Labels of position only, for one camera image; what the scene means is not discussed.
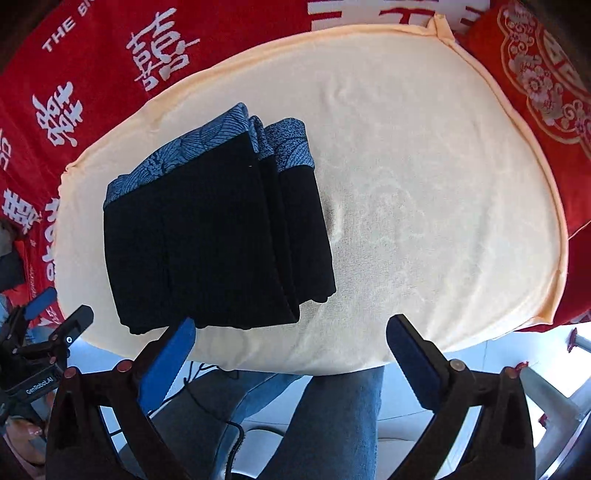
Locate black pants with blue trim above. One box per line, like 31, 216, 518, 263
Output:
103, 104, 337, 335

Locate red wedding sofa cover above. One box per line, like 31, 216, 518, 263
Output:
1, 1, 590, 325

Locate person's left hand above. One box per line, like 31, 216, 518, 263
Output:
6, 419, 45, 465

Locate red embroidered cushion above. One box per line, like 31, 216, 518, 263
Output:
462, 1, 590, 236

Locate metal rack with red knobs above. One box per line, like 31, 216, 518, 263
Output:
519, 327, 591, 467

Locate cream towel mat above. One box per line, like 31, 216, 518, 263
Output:
53, 15, 568, 375

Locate person's right jeans leg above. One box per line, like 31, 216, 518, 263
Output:
259, 367, 385, 480

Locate dark clothes pile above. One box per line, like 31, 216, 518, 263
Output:
0, 220, 26, 292

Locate black cable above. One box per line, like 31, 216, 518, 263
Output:
151, 361, 246, 480

